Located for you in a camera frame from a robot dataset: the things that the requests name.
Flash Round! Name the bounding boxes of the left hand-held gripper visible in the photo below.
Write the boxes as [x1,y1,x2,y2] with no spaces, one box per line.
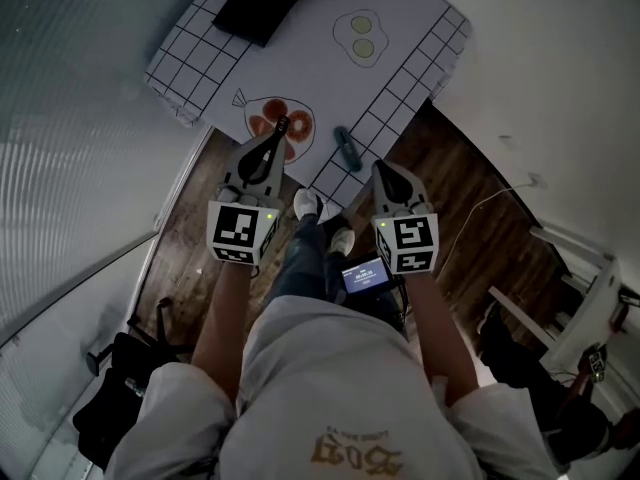
[207,132,288,267]

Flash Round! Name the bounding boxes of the small dark blue-green tool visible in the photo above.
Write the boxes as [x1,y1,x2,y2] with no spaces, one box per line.
[333,125,363,172]

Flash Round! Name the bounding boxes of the flat black box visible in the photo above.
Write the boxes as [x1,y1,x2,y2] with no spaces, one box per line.
[212,0,304,49]

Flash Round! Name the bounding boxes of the person's white left shoe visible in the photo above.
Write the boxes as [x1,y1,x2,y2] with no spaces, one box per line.
[293,187,344,224]

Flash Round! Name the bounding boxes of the white t-shirt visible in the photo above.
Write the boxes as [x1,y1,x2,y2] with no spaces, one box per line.
[104,295,571,480]

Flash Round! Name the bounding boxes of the white wooden stool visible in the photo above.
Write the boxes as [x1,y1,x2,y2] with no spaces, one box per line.
[487,220,640,384]

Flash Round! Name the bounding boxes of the white checked tablecloth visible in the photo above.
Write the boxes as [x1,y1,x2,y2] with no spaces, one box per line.
[143,0,474,207]

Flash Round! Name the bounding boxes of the white cable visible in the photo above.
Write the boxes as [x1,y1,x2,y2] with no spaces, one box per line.
[434,181,536,279]

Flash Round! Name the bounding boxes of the person's right forearm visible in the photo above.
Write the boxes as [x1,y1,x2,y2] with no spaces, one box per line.
[407,272,481,409]

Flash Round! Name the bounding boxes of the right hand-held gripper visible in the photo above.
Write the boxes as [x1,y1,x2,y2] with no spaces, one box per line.
[370,159,441,276]

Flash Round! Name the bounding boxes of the person's left forearm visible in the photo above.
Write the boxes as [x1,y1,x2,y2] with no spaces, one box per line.
[189,262,261,414]

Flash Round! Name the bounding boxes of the blue jeans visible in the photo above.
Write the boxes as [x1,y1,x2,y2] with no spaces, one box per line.
[262,217,351,319]

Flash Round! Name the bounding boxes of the small black display device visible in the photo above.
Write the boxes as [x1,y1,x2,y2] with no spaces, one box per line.
[340,257,394,295]

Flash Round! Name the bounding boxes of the black office chair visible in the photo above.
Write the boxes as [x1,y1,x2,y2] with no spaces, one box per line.
[72,297,194,472]

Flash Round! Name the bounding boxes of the person's white right shoe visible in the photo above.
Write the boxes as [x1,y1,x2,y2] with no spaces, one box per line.
[329,227,356,257]

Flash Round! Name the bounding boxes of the person's white shoe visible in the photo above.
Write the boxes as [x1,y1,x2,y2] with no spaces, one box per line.
[329,227,356,257]
[293,187,344,224]

